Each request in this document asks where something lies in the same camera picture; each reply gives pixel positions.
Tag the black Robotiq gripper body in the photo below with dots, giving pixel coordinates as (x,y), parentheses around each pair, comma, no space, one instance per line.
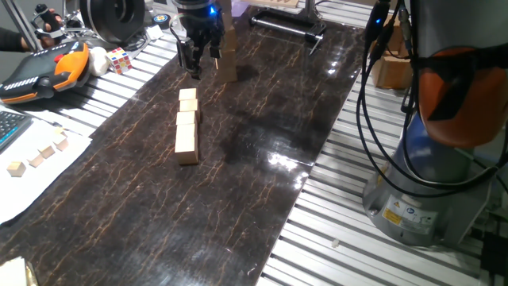
(198,24)

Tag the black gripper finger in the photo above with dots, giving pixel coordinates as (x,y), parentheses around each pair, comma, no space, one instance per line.
(216,45)
(189,55)

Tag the black sleeved forearm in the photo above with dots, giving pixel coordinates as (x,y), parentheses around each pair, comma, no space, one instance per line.
(12,39)

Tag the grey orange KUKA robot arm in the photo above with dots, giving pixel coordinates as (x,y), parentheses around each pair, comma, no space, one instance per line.
(456,39)

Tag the operator hand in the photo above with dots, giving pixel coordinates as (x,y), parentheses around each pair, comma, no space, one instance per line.
(51,27)

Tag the round blue yellow tape measure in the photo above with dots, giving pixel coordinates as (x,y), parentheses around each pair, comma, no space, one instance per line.
(161,20)

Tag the purple plastic object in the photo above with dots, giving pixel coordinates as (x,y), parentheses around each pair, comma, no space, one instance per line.
(240,8)

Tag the colourful Rubik's cube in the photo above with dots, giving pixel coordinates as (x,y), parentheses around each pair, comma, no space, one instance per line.
(119,60)

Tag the black filament spool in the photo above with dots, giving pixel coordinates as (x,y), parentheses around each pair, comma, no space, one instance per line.
(115,20)

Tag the white rounded object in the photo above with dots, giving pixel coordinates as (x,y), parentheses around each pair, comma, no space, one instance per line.
(97,61)

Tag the black orange teach pendant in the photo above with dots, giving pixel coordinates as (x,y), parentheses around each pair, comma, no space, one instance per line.
(39,71)

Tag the dark marble pattern mat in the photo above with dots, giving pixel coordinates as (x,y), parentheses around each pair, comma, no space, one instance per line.
(139,218)

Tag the cardboard box with wooden pieces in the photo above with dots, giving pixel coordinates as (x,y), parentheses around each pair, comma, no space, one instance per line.
(393,71)

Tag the black computer keyboard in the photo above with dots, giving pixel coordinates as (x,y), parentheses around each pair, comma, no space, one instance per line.
(10,127)

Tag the white paper sheet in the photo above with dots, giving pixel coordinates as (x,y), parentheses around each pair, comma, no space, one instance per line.
(24,190)

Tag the small white scrap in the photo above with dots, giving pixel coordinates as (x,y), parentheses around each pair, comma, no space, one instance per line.
(335,242)

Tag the white gold foil box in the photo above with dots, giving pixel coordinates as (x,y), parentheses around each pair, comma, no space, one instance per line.
(14,272)

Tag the aluminium frame post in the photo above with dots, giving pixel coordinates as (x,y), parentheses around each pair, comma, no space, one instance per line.
(311,8)
(20,24)

